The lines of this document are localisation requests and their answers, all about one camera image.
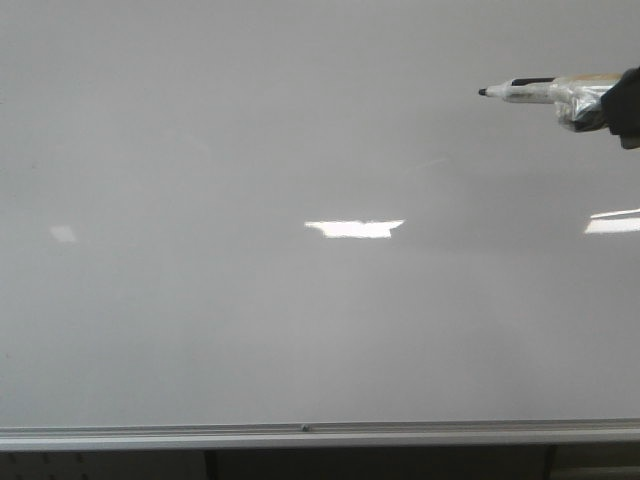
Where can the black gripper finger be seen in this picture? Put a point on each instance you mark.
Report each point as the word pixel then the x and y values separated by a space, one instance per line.
pixel 620 107

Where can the black dry-erase marker taped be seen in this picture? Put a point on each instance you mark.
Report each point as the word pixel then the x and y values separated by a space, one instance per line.
pixel 577 99

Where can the white whiteboard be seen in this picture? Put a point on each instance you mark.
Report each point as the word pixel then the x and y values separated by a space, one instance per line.
pixel 233 224

